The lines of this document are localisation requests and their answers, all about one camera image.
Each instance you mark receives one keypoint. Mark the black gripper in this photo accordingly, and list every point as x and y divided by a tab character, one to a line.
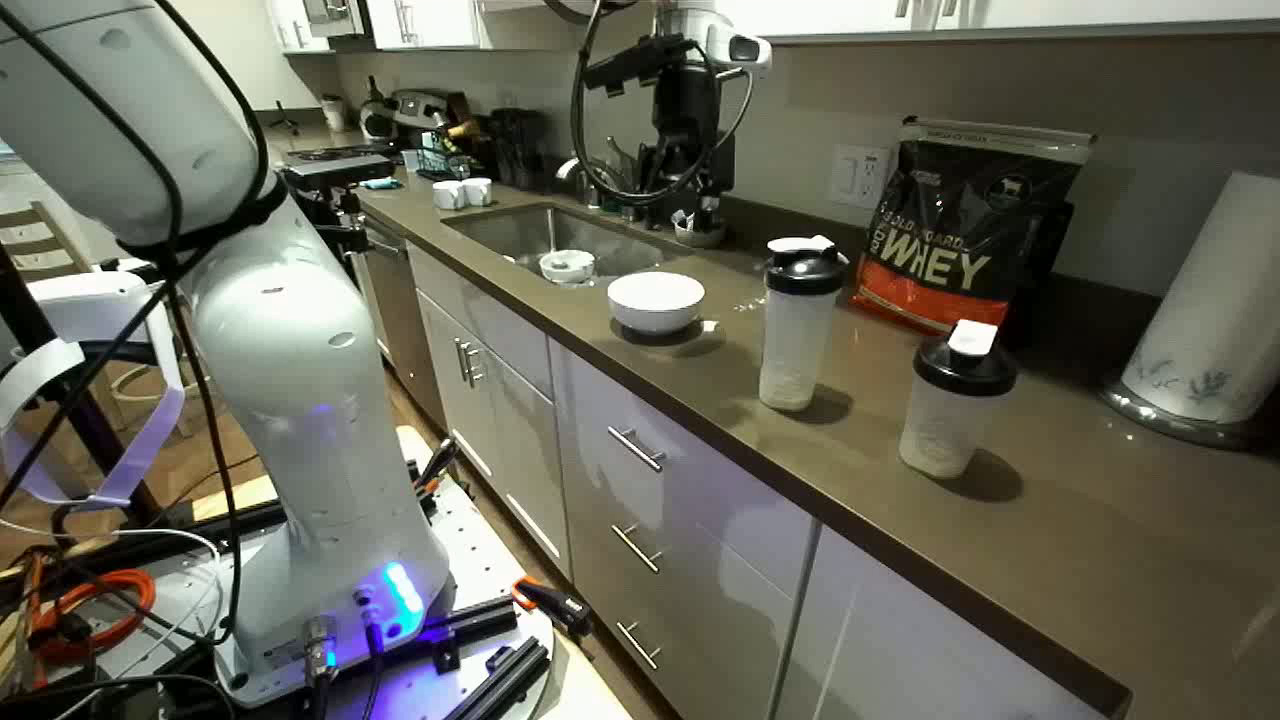
689	161

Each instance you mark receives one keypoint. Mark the black shaker bottle lid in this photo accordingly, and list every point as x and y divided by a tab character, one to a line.
804	264

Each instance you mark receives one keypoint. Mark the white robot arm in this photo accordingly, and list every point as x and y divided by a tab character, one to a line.
136	126

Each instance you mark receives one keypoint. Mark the left transparent shaker bottle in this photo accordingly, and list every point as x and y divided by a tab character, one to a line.
794	348

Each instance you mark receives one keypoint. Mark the black lid of right bottle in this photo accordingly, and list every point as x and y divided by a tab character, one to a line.
967	360

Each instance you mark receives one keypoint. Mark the white bowl with powder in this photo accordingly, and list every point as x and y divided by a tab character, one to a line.
654	301

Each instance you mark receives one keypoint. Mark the stainless steel sink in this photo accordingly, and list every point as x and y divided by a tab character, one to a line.
533	230

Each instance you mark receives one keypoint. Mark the black coffee machine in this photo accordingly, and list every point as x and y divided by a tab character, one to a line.
523	147

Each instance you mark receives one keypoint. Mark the black red whey bag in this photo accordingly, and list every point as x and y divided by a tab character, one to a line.
970	221

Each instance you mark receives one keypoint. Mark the white upper cabinets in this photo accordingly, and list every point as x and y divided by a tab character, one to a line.
399	26

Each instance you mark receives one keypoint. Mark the white lower cabinet drawers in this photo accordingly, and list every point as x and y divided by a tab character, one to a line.
730	597

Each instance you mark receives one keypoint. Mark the white paper towel roll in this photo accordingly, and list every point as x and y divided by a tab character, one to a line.
1210	359

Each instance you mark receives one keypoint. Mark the white wall outlet plate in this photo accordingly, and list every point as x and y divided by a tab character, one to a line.
858	172

